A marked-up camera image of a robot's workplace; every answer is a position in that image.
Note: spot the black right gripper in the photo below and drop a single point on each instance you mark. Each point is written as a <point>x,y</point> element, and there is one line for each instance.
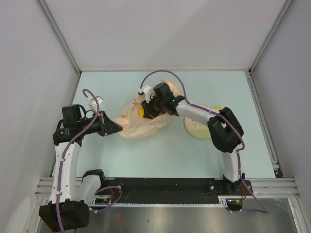
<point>148,113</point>

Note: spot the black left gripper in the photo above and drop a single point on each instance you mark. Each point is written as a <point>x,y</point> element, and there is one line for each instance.
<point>107,126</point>

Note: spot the yellow fake lemon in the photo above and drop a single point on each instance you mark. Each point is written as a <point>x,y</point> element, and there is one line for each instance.
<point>141,112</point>

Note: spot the translucent orange plastic bag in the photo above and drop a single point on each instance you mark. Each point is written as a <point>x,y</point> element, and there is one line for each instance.
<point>134,120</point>

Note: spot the yellow orange fake mango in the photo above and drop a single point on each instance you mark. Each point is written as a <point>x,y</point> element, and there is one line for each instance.
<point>216,108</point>

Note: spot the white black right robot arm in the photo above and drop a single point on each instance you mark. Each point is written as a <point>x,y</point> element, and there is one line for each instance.
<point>225,130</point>

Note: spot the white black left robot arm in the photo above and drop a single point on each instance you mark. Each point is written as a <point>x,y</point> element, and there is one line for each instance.
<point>68,206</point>

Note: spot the cream ceramic plate leaf motif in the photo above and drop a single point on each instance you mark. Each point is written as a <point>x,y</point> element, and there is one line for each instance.
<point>196,129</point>

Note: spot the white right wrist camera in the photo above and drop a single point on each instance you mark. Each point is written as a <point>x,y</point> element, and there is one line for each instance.
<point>146,91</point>

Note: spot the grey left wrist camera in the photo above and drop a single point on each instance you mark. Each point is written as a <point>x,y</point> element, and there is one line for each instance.
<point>94,103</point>

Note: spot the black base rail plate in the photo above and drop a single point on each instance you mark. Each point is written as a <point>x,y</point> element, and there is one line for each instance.
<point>173,190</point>

